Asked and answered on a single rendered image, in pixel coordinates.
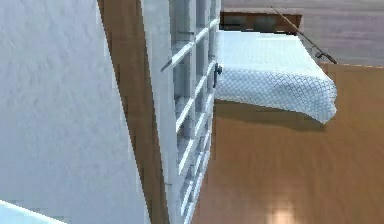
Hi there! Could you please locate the white glass-paned room door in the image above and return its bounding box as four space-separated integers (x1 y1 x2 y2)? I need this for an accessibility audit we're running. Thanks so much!
140 0 222 224

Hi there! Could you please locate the bed with white quilted cover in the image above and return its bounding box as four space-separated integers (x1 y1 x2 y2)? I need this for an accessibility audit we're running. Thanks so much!
213 29 338 124

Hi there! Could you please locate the brown wooden headboard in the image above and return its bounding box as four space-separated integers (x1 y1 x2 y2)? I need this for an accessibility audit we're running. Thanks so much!
219 11 303 34

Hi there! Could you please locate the black round door handle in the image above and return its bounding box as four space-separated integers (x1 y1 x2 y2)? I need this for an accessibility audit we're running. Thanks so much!
213 63 223 88

